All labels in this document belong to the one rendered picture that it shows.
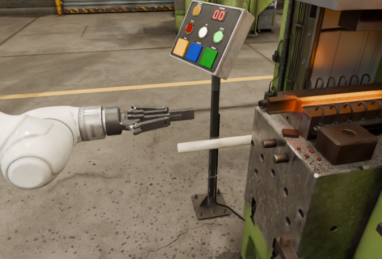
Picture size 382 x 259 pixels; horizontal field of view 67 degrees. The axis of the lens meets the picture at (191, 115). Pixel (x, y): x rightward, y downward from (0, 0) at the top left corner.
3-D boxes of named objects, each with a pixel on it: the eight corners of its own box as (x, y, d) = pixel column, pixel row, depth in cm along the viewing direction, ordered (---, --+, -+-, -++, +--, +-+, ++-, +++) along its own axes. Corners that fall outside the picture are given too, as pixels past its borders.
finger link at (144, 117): (127, 113, 76) (127, 116, 75) (169, 110, 78) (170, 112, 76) (128, 126, 78) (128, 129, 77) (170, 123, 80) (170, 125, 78)
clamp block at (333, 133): (332, 166, 73) (338, 145, 70) (313, 146, 80) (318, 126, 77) (373, 160, 75) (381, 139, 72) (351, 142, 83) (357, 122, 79)
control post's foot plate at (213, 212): (197, 221, 172) (197, 211, 167) (190, 195, 190) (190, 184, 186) (232, 216, 175) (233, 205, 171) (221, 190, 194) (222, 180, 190)
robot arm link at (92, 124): (83, 148, 74) (108, 145, 75) (77, 117, 69) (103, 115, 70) (87, 130, 81) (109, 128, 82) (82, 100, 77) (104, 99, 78)
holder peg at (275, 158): (275, 166, 82) (276, 158, 81) (270, 160, 85) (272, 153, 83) (288, 163, 83) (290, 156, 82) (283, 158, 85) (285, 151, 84)
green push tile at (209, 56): (209, 68, 118) (217, 51, 117) (198, 63, 123) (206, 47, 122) (212, 69, 119) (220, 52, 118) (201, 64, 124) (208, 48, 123)
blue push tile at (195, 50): (195, 62, 125) (202, 45, 124) (185, 58, 130) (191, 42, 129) (198, 63, 126) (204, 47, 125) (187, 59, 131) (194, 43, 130)
